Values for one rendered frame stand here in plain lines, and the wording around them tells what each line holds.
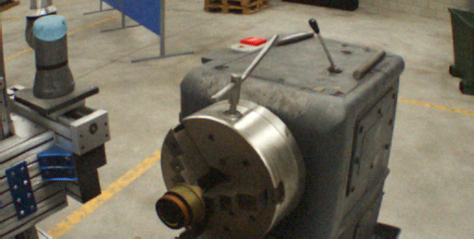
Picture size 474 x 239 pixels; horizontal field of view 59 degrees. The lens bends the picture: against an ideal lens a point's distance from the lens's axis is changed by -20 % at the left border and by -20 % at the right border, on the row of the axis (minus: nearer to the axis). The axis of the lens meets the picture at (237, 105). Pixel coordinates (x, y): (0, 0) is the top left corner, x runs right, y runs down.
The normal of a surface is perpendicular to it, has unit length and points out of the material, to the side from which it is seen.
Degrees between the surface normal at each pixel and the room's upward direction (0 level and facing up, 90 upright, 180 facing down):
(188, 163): 51
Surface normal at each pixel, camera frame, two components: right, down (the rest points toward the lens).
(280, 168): 0.74, -0.23
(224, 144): -0.57, 0.29
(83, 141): 0.84, 0.20
